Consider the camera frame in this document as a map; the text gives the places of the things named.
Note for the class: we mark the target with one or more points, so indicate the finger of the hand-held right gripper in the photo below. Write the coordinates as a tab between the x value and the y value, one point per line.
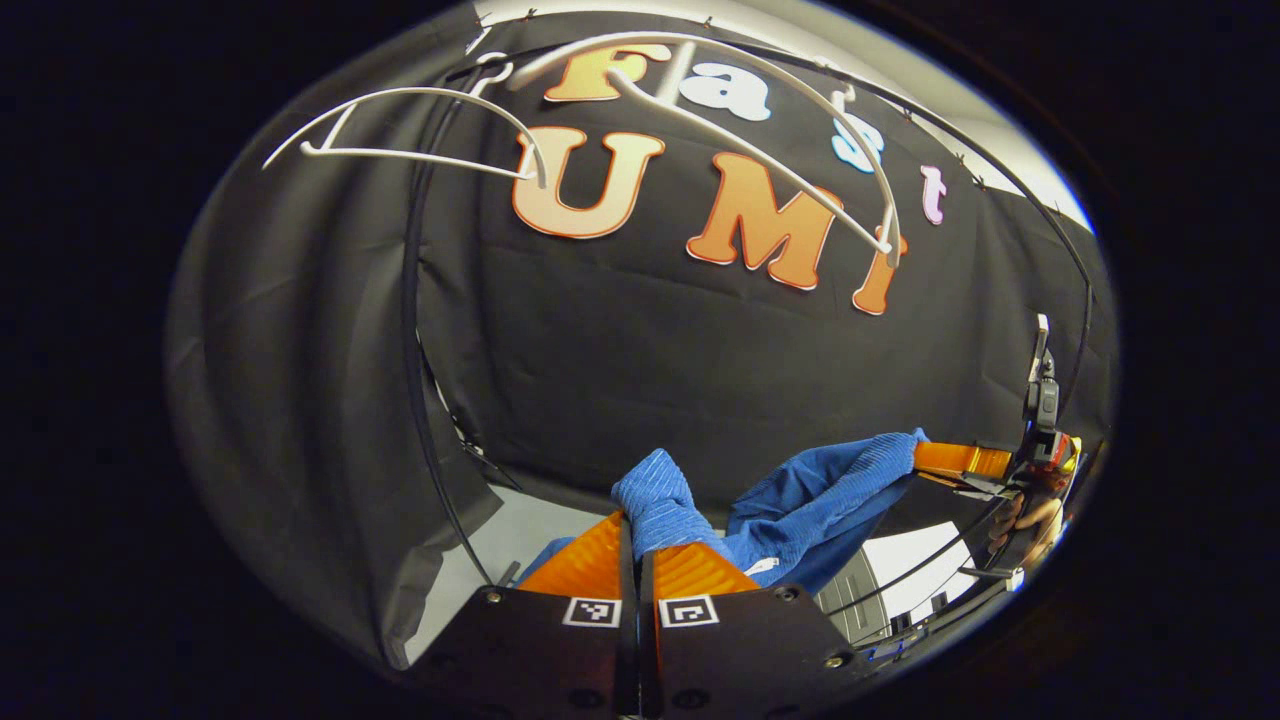
985	487
960	459

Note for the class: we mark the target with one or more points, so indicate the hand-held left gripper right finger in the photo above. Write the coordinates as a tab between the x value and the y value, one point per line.
745	655

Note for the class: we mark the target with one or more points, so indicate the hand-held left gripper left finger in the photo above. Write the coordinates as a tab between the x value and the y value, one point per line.
530	645

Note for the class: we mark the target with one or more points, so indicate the small white clothes hanger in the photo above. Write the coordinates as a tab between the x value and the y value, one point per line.
420	158

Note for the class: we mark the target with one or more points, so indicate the large white clothes hanger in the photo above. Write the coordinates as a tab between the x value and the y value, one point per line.
650	37

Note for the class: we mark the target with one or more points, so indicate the grey box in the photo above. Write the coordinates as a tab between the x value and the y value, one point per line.
850	600

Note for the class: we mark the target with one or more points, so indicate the black backdrop cloth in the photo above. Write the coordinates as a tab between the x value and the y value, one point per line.
650	350

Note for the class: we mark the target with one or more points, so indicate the black clothes rack rail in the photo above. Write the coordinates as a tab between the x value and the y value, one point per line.
410	330

